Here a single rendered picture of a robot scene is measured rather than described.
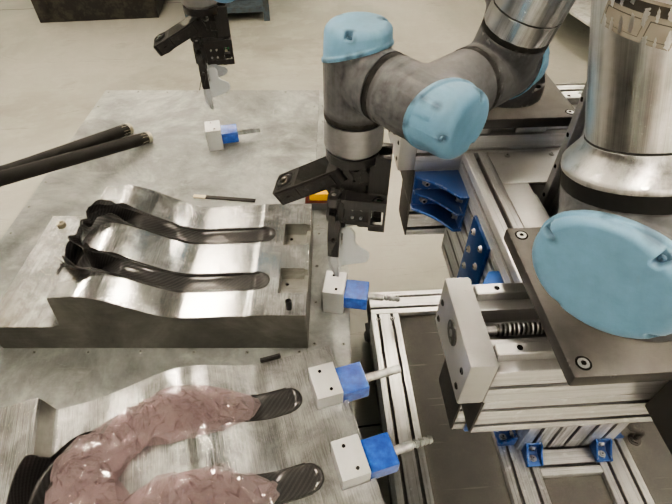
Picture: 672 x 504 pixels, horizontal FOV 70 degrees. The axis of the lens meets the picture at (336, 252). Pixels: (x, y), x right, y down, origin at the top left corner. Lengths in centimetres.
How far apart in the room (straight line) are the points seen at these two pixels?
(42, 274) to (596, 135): 84
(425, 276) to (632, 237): 166
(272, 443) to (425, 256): 151
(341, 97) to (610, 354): 39
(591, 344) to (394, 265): 149
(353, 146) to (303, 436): 38
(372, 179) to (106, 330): 48
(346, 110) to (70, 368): 59
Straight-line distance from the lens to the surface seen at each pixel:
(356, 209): 64
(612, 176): 37
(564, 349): 57
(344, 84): 54
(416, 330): 156
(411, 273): 199
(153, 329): 80
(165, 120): 140
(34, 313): 90
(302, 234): 88
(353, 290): 82
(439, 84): 48
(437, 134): 47
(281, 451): 66
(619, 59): 35
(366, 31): 53
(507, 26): 55
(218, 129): 122
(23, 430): 72
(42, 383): 89
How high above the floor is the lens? 147
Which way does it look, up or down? 46 degrees down
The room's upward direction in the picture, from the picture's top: straight up
